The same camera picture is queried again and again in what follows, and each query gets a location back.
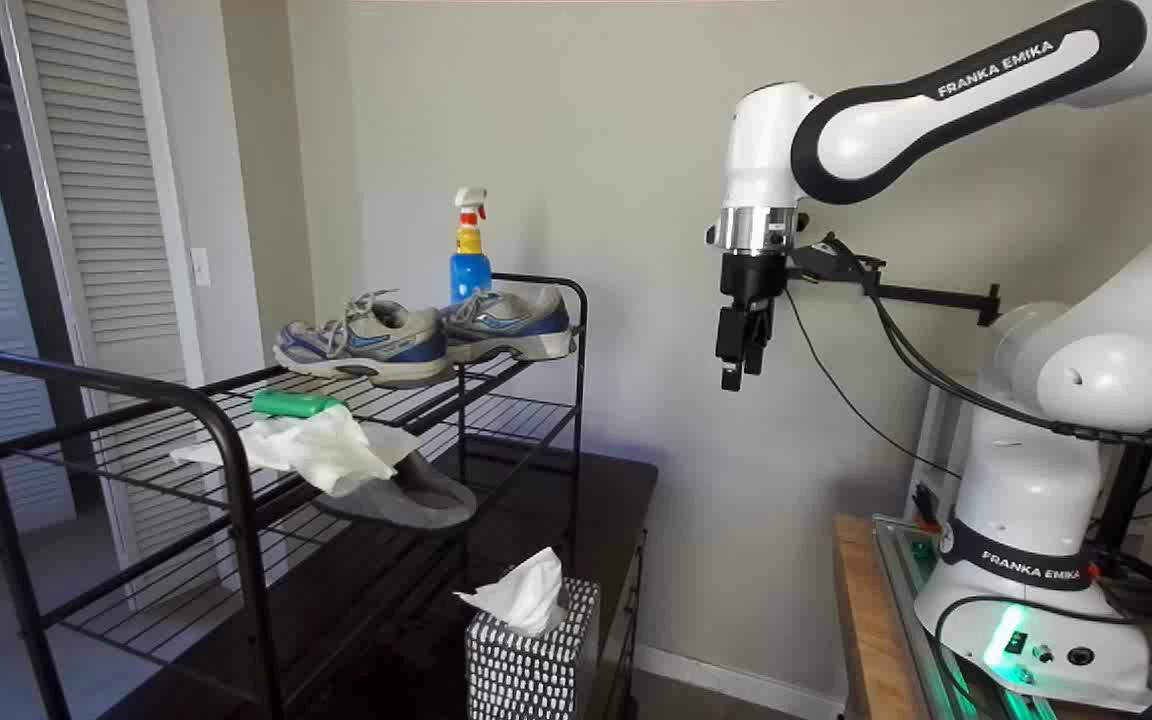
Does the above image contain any black white patterned napkin box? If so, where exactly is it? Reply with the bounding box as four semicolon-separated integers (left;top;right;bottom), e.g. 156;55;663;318
463;570;605;720

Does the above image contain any thin black cable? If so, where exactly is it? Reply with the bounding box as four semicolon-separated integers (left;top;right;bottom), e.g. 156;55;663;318
781;283;967;485

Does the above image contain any white blue running sneaker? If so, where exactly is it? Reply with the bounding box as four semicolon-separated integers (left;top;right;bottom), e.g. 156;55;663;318
270;291;456;389
438;278;577;369

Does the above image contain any grey fleece slipper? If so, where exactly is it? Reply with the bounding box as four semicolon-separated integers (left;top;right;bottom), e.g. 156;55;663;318
314;446;484;536

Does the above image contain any dark brown wooden dresser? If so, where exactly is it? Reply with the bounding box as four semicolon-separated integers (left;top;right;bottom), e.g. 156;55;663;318
99;443;663;720

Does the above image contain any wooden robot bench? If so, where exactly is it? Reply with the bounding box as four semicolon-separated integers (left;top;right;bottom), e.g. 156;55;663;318
830;510;1152;720

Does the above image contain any black metal shoe rack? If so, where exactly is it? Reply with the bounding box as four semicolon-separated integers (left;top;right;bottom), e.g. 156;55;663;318
0;271;593;720

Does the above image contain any green shampoo bottle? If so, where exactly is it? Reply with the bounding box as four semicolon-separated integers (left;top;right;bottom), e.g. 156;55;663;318
243;385;342;425

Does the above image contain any thick black cable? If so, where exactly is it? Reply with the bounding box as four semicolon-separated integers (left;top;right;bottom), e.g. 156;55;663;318
822;232;1152;452

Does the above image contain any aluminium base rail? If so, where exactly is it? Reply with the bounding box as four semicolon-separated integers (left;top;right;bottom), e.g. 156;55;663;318
870;510;1062;720

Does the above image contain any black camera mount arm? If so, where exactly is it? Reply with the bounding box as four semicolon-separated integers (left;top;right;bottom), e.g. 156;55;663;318
870;277;1007;331

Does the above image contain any white paper napkin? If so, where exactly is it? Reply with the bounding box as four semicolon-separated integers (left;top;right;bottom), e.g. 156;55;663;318
452;543;568;641

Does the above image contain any blue stain remover spray bottle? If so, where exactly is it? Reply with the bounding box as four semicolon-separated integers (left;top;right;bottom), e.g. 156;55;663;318
450;183;496;309

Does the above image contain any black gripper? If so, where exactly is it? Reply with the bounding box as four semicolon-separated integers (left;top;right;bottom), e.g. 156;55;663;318
714;249;791;394

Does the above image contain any large crumpled white napkin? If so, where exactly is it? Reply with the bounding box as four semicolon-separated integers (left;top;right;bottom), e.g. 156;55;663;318
170;403;430;500

